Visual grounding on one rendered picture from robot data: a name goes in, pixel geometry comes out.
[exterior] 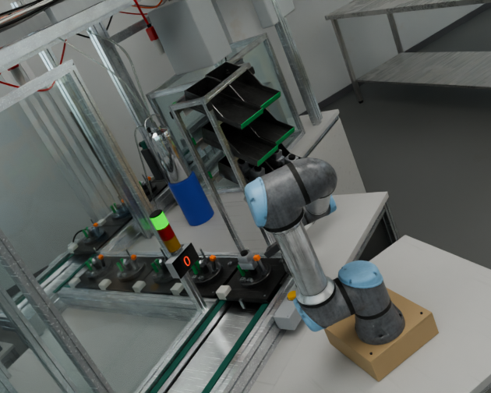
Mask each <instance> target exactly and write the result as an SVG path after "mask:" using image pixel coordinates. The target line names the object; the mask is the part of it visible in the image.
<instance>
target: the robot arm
mask: <svg viewBox="0 0 491 393"><path fill-rule="evenodd" d="M336 185H337V174H336V172H335V170H334V168H333V167H332V166H331V165H330V164H329V163H327V162H325V161H323V160H321V159H318V158H300V159H298V160H295V161H292V162H291V163H289V164H287V165H284V166H282V167H280V168H278V169H276V170H274V171H272V172H270V173H267V174H266V175H263V176H261V177H258V178H256V179H255V180H253V181H252V182H250V183H248V184H247V185H246V186H245V197H246V200H247V203H248V205H249V209H250V211H251V214H252V216H253V220H254V222H255V224H256V226H257V227H258V228H260V227H263V228H264V229H265V230H266V231H267V232H270V233H272V234H273V236H274V238H275V240H276V242H275V243H273V244H272V245H271V246H268V247H267V250H266V252H265V253H264V256H266V257H267V258H270V257H272V256H273V255H274V254H275V253H277V252H278V251H279V250H280V251H281V259H282V262H283V265H284V269H285V270H286V272H287V273H288V274H289V275H290V276H291V277H293V278H294V281H295V284H296V285H297V289H296V292H295V295H296V297H295V298H294V299H293V303H294V304H295V307H296V309H297V311H298V313H299V314H300V316H301V317H302V319H303V320H304V322H305V323H306V325H307V327H308V328H309V329H310V330H311V331H314V332H317V331H320V330H322V329H326V328H327V327H329V326H331V325H332V324H335V323H337V322H338V321H341V320H343V319H345V318H347V317H350V316H351V315H353V314H354V315H355V331H356V333H357V335H358V337H359V339H360V340H361V341H363V342H365V343H366V344H369V345H382V344H386V343H388V342H392V341H393V340H394V339H396V338H397V337H398V336H399V335H400V334H401V333H402V332H403V330H404V327H405V320H404V316H403V314H402V312H401V311H400V310H399V309H398V308H397V307H396V306H395V305H394V304H393V303H392V301H391V300H390V297H389V294H388V291H387V288H386V286H385V284H384V281H383V276H382V274H381V273H380V271H379V269H378V267H377V266H376V265H375V264H373V263H371V262H368V261H364V260H357V261H352V262H350V263H348V264H346V265H344V266H343V267H342V268H341V269H340V270H339V272H338V278H335V279H334V280H332V279H331V278H330V277H328V276H326V275H325V274H324V273H323V269H322V267H321V266H320V262H319V261H318V258H317V256H316V253H315V251H314V249H313V246H312V243H311V242H310V239H309V237H308V234H307V232H306V229H305V227H304V226H306V225H308V224H310V223H312V222H314V221H316V220H318V219H320V218H322V217H324V216H327V215H329V214H331V213H332V212H334V211H336V210H337V206H336V203H335V201H334V198H333V197H332V195H331V194H332V192H333V191H334V190H335V188H336Z"/></svg>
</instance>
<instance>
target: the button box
mask: <svg viewBox="0 0 491 393"><path fill-rule="evenodd" d="M296 289H297V285H296V284H295V283H294V285H293V286H292V287H291V289H290V291H289V292H291V291H296ZM289 292H288V293H289ZM273 318H274V320H275V322H276V324H277V326H278V328H280V329H287V330H295V329H296V327H297V326H298V323H299V322H300V320H301V319H302V317H301V316H300V314H299V313H298V311H297V309H296V307H295V304H294V303H293V300H290V299H288V294H287V295H286V296H285V298H284V300H283V302H282V303H281V305H280V306H279V307H278V309H277V311H276V312H275V314H274V315H273Z"/></svg>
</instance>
